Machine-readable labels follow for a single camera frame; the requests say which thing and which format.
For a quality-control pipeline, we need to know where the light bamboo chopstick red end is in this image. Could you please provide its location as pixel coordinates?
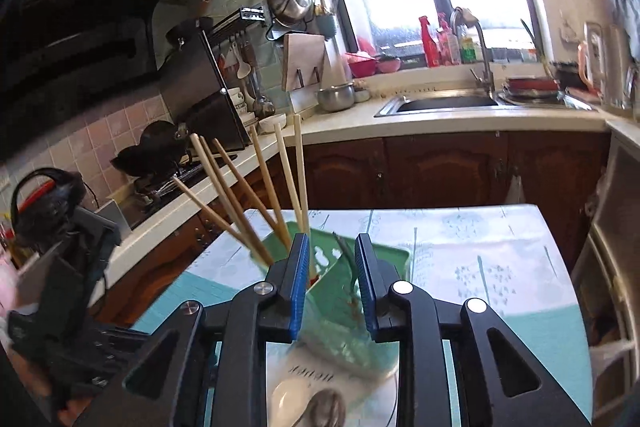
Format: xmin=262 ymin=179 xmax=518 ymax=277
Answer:
xmin=294 ymin=114 xmax=310 ymax=234

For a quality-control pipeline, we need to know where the wooden cutting board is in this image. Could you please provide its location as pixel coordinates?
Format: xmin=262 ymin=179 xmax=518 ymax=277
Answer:
xmin=282 ymin=32 xmax=326 ymax=92

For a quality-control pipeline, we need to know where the black range hood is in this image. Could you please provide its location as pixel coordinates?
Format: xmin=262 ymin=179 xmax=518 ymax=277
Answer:
xmin=1 ymin=0 xmax=198 ymax=159

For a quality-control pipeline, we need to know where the small steel pot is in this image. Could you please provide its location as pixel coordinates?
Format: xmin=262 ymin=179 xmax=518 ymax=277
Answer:
xmin=317 ymin=82 xmax=355 ymax=113

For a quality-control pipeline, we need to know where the black dish rack box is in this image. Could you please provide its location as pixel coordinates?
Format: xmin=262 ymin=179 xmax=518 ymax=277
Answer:
xmin=158 ymin=29 xmax=250 ymax=152

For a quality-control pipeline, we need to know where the pale bamboo chopstick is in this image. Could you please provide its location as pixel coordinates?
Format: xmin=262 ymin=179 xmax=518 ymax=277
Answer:
xmin=172 ymin=176 xmax=272 ymax=265

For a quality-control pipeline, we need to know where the red spray bottle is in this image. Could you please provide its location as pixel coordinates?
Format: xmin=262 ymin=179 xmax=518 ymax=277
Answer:
xmin=419 ymin=15 xmax=439 ymax=68

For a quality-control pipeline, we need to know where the white ceramic soup spoon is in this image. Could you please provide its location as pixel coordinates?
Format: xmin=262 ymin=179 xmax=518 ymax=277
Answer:
xmin=269 ymin=378 xmax=312 ymax=427

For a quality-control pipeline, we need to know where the large steel spoon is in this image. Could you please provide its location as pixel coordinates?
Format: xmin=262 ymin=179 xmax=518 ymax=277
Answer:
xmin=294 ymin=389 xmax=346 ymax=427

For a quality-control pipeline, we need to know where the dark brown chopstick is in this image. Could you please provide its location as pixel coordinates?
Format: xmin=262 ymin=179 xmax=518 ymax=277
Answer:
xmin=213 ymin=139 xmax=284 ymax=239

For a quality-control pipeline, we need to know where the steel kitchen sink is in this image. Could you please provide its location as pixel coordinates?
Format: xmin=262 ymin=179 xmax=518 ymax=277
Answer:
xmin=374 ymin=89 xmax=498 ymax=118

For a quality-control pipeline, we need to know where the green perforated utensil holder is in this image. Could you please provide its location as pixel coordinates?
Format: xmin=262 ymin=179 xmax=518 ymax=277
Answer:
xmin=252 ymin=221 xmax=412 ymax=381

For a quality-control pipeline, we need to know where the yellow bamboo chopstick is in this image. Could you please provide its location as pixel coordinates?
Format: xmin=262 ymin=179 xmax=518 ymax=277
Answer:
xmin=190 ymin=133 xmax=273 ymax=267

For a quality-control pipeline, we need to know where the steel faucet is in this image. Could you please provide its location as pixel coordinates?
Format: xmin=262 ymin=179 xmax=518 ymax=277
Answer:
xmin=449 ymin=6 xmax=496 ymax=98

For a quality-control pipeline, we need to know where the teal patterned tablecloth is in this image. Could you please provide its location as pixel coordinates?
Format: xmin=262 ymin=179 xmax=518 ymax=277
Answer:
xmin=132 ymin=205 xmax=593 ymax=426

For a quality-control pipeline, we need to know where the brown bamboo chopstick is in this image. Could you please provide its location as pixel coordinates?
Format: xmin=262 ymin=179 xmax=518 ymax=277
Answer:
xmin=250 ymin=126 xmax=292 ymax=248

